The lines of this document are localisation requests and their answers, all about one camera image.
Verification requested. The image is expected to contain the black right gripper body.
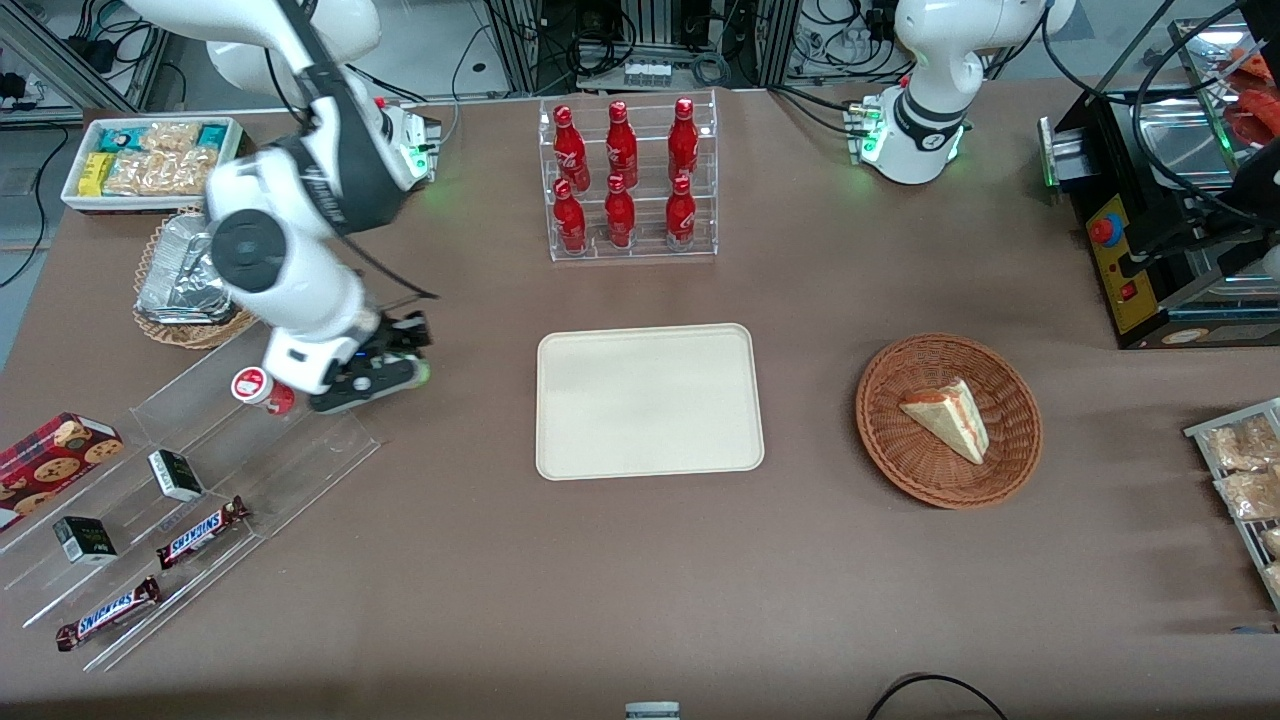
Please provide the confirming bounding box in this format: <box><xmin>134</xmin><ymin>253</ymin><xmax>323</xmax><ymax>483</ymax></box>
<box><xmin>350</xmin><ymin>316</ymin><xmax>407</xmax><ymax>368</ymax></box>

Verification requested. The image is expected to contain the red gum bottle white lid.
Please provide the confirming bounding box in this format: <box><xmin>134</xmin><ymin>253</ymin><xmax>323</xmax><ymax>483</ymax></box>
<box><xmin>231</xmin><ymin>367</ymin><xmax>296</xmax><ymax>416</ymax></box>

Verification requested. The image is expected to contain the cream rectangular tray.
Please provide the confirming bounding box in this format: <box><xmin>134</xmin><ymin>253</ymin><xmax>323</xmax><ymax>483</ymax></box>
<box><xmin>536</xmin><ymin>323</ymin><xmax>766</xmax><ymax>482</ymax></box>

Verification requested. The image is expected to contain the clear acrylic stepped stand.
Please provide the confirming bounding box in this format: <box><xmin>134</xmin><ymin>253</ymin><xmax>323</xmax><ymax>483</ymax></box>
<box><xmin>0</xmin><ymin>330</ymin><xmax>382</xmax><ymax>673</ymax></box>

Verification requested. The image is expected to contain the red cola bottle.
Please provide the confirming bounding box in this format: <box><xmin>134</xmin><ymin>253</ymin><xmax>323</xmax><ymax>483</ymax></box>
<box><xmin>604</xmin><ymin>174</ymin><xmax>637</xmax><ymax>248</ymax></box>
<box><xmin>553</xmin><ymin>178</ymin><xmax>589</xmax><ymax>253</ymax></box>
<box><xmin>553</xmin><ymin>105</ymin><xmax>591</xmax><ymax>192</ymax></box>
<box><xmin>668</xmin><ymin>97</ymin><xmax>700</xmax><ymax>185</ymax></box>
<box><xmin>665</xmin><ymin>174</ymin><xmax>698</xmax><ymax>247</ymax></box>
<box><xmin>606</xmin><ymin>100</ymin><xmax>639</xmax><ymax>190</ymax></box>

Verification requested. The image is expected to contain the light woven wicker basket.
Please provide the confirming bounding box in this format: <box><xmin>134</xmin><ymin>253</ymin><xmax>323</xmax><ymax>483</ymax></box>
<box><xmin>132</xmin><ymin>207</ymin><xmax>263</xmax><ymax>350</ymax></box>

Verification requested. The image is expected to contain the silver foil container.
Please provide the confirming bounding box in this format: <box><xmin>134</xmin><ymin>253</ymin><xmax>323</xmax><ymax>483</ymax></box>
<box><xmin>137</xmin><ymin>213</ymin><xmax>241</xmax><ymax>326</ymax></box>

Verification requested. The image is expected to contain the clear acrylic bottle rack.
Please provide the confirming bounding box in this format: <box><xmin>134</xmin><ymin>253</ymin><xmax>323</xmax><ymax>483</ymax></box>
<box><xmin>538</xmin><ymin>90</ymin><xmax>719</xmax><ymax>263</ymax></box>

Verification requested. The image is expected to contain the small black box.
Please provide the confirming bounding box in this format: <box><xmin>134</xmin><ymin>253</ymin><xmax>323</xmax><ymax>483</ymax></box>
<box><xmin>53</xmin><ymin>516</ymin><xmax>119</xmax><ymax>566</ymax></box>
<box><xmin>148</xmin><ymin>449</ymin><xmax>205</xmax><ymax>502</ymax></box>

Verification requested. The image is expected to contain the brown Snickers bar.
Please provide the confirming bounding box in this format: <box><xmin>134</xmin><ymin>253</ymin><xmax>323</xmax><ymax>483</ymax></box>
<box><xmin>156</xmin><ymin>497</ymin><xmax>251</xmax><ymax>571</ymax></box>
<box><xmin>55</xmin><ymin>577</ymin><xmax>162</xmax><ymax>652</ymax></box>

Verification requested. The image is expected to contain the clear bag of crackers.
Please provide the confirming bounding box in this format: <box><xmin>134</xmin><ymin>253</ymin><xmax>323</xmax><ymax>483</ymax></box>
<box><xmin>104</xmin><ymin>147</ymin><xmax>221</xmax><ymax>197</ymax></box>

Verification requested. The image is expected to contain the white snack bin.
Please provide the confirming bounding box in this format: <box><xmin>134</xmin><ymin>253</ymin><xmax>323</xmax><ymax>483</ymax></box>
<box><xmin>60</xmin><ymin>117</ymin><xmax>246</xmax><ymax>214</ymax></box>

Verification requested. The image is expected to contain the red cookie box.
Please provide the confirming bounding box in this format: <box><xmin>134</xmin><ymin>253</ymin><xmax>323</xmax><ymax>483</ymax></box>
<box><xmin>0</xmin><ymin>412</ymin><xmax>125</xmax><ymax>507</ymax></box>

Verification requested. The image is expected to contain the round brown wicker basket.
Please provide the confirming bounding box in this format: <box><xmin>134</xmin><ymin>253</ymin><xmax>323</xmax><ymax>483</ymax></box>
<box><xmin>855</xmin><ymin>333</ymin><xmax>1044</xmax><ymax>510</ymax></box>

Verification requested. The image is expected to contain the wrapped triangle sandwich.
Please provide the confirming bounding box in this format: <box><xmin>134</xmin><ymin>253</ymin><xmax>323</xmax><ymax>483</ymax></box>
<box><xmin>898</xmin><ymin>377</ymin><xmax>991</xmax><ymax>466</ymax></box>

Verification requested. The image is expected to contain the black machine yellow panel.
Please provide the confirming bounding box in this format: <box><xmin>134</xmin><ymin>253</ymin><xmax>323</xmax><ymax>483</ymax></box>
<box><xmin>1038</xmin><ymin>20</ymin><xmax>1280</xmax><ymax>351</ymax></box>

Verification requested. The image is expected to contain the clear bag of nuts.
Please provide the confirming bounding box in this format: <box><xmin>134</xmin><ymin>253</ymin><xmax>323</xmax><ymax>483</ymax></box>
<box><xmin>1204</xmin><ymin>414</ymin><xmax>1280</xmax><ymax>472</ymax></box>
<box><xmin>1214</xmin><ymin>469</ymin><xmax>1280</xmax><ymax>522</ymax></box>

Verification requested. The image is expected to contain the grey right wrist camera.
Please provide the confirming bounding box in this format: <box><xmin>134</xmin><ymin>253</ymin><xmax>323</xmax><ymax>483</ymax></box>
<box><xmin>308</xmin><ymin>357</ymin><xmax>425</xmax><ymax>415</ymax></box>

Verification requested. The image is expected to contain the black cable loop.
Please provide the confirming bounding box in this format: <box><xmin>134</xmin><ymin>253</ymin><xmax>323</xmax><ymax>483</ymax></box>
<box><xmin>865</xmin><ymin>674</ymin><xmax>1011</xmax><ymax>720</ymax></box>

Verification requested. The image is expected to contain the grey wire rack tray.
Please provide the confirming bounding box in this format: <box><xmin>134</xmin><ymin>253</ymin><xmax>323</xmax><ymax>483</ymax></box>
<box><xmin>1184</xmin><ymin>398</ymin><xmax>1280</xmax><ymax>611</ymax></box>

